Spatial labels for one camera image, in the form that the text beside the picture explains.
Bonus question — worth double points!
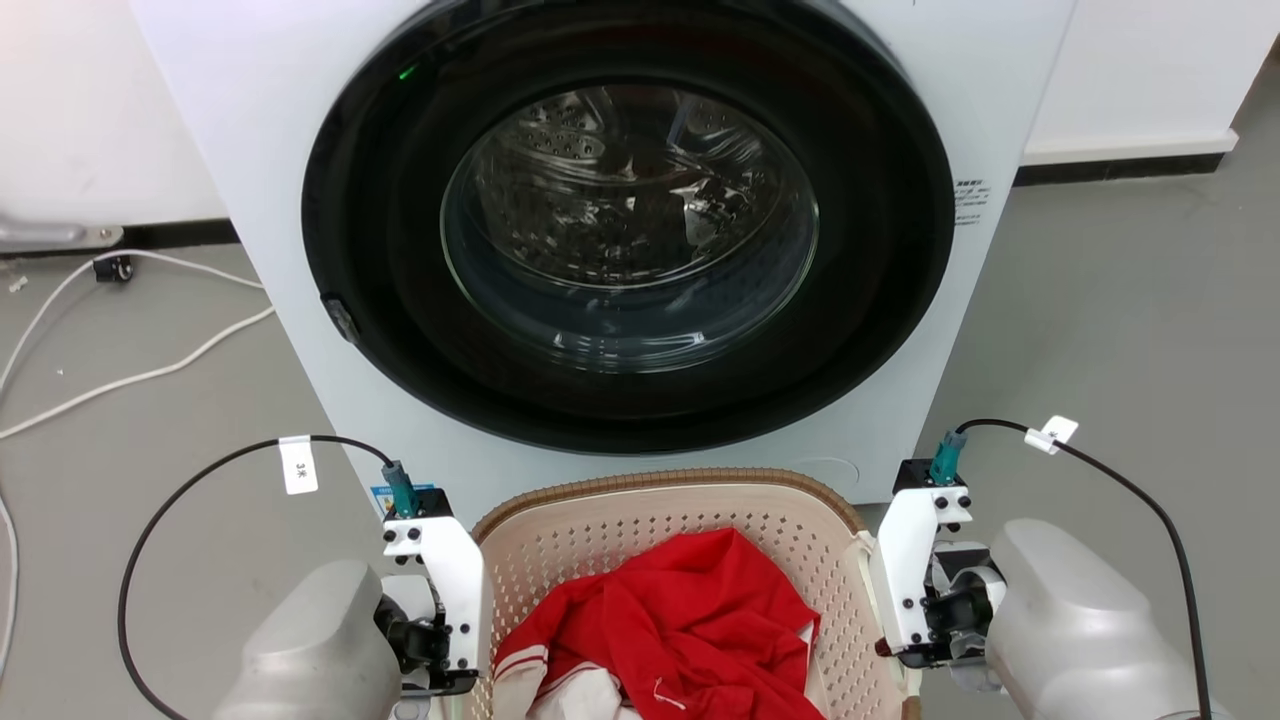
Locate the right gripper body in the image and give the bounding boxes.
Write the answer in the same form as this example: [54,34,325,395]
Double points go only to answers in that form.
[900,541,1009,693]

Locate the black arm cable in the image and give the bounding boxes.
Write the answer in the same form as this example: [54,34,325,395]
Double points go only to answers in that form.
[928,418,1214,720]
[117,433,422,720]

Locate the grey metal base foot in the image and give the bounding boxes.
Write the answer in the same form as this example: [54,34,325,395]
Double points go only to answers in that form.
[0,213,126,254]

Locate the steel washer drum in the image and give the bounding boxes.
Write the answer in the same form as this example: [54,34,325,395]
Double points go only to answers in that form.
[443,84,820,374]

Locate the white front-load washing machine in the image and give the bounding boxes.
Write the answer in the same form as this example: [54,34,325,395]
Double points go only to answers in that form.
[130,0,1079,531]

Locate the beige perforated laundry basket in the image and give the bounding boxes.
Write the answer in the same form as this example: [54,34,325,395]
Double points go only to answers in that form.
[465,467,927,720]

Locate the white tag on cable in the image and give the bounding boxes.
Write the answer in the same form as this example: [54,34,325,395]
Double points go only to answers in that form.
[278,435,320,497]
[1023,415,1080,456]

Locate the round black washer door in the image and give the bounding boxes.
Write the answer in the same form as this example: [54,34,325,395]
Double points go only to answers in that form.
[301,0,956,456]

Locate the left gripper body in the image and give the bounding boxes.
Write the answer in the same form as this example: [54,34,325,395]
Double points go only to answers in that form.
[378,574,480,698]

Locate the white tag on left cable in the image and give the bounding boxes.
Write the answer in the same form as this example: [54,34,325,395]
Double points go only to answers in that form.
[278,435,320,497]

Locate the red and white garment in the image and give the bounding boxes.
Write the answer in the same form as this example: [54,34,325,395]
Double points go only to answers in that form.
[491,527,831,720]

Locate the white tag on right cable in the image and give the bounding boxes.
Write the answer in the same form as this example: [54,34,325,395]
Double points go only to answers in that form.
[1023,415,1080,456]

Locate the blue energy sticker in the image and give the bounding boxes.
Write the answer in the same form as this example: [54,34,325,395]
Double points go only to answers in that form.
[369,484,438,520]

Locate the round white filter cover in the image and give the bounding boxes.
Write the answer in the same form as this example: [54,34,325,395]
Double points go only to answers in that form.
[795,457,862,493]

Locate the printed text label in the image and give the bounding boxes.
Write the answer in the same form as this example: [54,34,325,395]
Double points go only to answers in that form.
[953,178,994,228]

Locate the white floor cable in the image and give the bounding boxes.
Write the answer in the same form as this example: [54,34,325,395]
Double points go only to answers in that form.
[0,305,277,442]
[0,493,21,683]
[0,248,267,397]

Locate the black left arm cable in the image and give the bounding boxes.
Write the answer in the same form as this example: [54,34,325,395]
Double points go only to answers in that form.
[117,433,422,720]

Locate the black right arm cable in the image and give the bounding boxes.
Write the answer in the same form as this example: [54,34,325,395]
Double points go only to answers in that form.
[928,418,1214,720]

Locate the black door latch handle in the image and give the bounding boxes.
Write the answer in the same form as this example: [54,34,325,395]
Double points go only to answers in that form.
[320,293,362,345]

